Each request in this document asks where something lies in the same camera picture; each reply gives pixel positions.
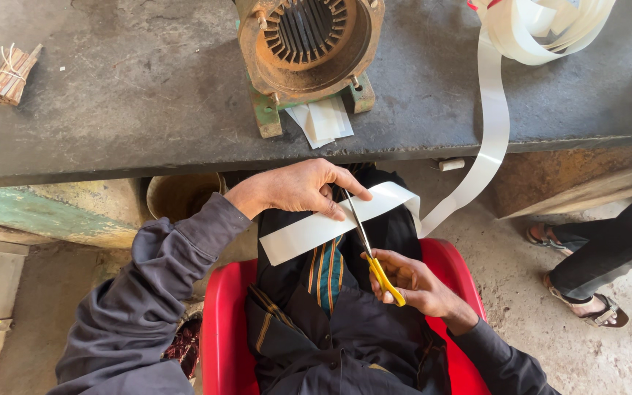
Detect tied bundle of wooden sticks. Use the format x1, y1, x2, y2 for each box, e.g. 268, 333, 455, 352
0, 43, 44, 106

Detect yellow handled scissors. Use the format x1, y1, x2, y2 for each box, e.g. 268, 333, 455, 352
342, 188, 407, 307

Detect rusty metal bucket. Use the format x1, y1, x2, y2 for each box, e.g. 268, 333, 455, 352
146, 172, 228, 223

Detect person's dark clothing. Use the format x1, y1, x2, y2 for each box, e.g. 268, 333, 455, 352
245, 162, 452, 395

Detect green painted metal stand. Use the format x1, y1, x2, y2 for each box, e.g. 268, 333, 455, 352
0, 178, 152, 249

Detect brown sandal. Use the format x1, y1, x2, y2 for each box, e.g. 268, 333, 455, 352
525, 222, 575, 256
542, 272, 629, 329

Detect red plastic chair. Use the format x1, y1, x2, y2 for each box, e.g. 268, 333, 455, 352
200, 237, 491, 395

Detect person's left hand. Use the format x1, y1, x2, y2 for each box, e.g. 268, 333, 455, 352
224, 158, 374, 222

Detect person's right hand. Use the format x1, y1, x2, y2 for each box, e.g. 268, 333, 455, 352
360, 248, 479, 320

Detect white insulation paper strip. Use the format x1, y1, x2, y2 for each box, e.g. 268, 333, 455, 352
259, 0, 617, 267

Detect rusty motor stator housing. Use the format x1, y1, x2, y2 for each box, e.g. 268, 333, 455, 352
233, 0, 386, 139

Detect cut white paper pieces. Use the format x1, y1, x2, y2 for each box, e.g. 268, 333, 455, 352
285, 94, 354, 150

